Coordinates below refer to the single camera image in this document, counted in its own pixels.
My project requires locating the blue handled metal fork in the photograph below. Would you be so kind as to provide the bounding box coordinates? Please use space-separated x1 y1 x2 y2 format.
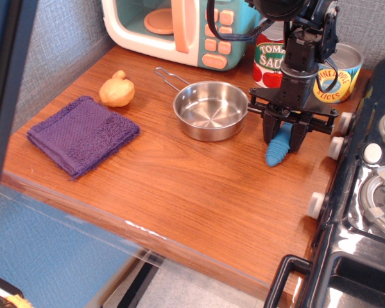
266 123 293 167

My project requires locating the white stove knob upper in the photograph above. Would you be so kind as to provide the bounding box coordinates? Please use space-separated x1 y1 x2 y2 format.
336 112 354 135

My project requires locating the white stove knob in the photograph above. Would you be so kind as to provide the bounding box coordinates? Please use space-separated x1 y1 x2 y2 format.
327 137 345 160
307 192 325 219
336 112 354 135

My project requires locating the orange microwave plate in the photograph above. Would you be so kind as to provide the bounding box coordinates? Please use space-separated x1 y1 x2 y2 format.
144 8 173 35

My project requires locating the black toy stove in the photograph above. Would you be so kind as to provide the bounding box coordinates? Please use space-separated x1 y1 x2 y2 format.
264 59 385 307

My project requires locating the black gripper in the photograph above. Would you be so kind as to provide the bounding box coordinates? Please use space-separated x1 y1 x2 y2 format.
248 65 339 153

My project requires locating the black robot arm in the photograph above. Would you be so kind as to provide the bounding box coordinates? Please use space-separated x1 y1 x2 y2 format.
248 1 339 152

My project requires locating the purple folded towel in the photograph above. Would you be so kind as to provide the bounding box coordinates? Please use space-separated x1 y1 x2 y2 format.
27 96 141 179

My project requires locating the toy microwave teal white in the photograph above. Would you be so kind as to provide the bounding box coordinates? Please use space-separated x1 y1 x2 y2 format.
101 1 249 71

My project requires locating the white stove knob middle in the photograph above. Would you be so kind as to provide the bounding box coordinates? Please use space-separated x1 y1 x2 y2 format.
327 137 345 160

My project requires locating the tomato sauce can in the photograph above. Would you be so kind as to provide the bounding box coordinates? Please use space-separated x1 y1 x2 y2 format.
253 22 286 89

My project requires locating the black cable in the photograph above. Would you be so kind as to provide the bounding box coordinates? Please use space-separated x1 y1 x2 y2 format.
206 0 275 43

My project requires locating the pineapple slices can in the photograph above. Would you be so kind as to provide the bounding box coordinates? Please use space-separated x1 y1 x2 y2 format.
313 43 364 103

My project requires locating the small steel pan bowl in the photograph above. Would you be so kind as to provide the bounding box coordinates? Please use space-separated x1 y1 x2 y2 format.
154 67 261 142

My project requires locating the white stove knob lower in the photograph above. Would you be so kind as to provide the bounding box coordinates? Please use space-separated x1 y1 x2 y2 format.
307 192 325 219

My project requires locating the yellow toy lemon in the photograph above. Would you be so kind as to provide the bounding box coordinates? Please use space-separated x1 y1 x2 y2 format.
99 70 135 107

